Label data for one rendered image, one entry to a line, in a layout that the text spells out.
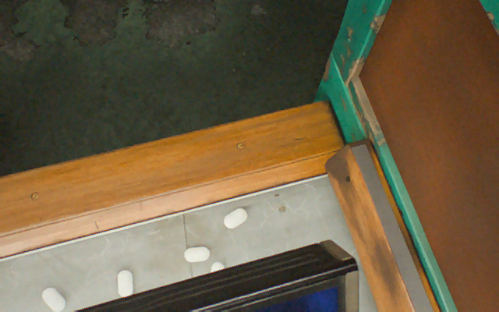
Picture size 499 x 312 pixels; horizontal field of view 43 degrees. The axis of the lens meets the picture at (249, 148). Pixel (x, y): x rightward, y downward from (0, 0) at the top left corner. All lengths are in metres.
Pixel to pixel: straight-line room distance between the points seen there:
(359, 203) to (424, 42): 0.26
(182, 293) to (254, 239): 0.39
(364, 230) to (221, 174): 0.23
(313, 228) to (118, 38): 1.19
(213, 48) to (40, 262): 1.16
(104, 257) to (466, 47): 0.58
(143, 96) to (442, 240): 1.24
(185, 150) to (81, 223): 0.19
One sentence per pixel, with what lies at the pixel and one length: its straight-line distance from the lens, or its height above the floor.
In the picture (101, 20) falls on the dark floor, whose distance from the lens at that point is 2.07.
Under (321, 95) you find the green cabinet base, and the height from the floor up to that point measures 0.73.
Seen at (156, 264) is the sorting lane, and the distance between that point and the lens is 0.96.
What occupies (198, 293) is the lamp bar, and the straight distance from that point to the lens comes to 0.58.
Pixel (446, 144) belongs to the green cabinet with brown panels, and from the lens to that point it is 0.76.
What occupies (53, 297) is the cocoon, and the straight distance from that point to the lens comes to 0.95.
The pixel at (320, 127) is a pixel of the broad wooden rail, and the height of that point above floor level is 0.76.
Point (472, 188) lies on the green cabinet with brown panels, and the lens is 0.74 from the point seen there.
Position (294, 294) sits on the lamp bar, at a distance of 0.58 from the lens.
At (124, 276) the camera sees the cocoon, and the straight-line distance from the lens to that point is 0.94.
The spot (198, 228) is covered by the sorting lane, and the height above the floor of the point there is 0.74.
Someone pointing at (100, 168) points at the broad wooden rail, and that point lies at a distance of 0.99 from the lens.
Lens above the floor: 1.67
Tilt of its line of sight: 65 degrees down
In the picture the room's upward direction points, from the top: 10 degrees clockwise
